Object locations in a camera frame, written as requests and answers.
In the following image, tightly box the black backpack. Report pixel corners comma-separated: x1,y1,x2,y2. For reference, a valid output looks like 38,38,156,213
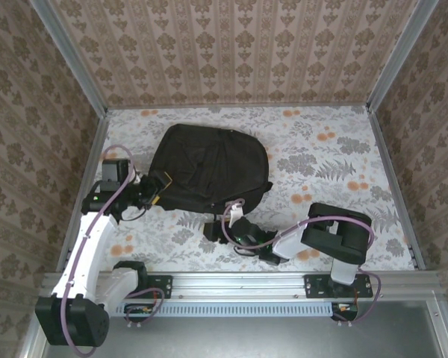
149,123,274,221

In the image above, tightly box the grey sheet metal panel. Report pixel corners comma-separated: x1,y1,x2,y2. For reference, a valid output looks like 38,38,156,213
40,316,447,358

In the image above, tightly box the small black connector board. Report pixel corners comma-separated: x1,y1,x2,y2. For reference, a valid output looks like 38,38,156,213
125,304,154,318
332,301,359,321

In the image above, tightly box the floral table cover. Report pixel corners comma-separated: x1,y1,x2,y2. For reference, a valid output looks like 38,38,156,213
69,105,421,273

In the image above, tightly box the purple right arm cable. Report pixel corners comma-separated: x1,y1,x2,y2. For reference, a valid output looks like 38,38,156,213
222,198,382,326

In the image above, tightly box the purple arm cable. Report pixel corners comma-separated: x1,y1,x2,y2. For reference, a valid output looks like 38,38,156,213
60,144,166,356
222,198,382,326

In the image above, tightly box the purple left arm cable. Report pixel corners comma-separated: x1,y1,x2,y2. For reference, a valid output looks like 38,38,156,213
60,144,166,356

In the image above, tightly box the aluminium left side rail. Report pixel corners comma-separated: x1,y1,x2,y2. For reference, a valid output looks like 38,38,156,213
55,111,110,272

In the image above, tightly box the aluminium front frame rail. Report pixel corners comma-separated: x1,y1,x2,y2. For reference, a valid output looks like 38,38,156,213
40,271,448,299

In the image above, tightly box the grey slotted cable duct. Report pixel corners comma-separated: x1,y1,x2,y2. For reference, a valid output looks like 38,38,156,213
108,301,339,318

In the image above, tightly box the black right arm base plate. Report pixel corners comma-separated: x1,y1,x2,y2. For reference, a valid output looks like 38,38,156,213
304,274,372,299

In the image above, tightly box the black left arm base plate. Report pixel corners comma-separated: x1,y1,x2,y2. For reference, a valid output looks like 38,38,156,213
134,274,173,299

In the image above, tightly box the aluminium left corner post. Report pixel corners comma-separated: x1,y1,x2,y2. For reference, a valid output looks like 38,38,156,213
28,0,109,117

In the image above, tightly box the aluminium corner post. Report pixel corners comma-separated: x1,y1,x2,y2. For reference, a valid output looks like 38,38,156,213
365,0,440,113
28,0,109,117

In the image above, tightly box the aluminium right side rail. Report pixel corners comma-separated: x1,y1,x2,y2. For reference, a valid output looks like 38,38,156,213
365,106,427,271

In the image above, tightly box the aluminium back rail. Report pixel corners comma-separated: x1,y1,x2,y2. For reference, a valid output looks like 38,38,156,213
105,101,370,110

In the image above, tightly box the aluminium right corner post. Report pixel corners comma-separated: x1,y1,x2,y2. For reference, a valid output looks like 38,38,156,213
365,0,440,113

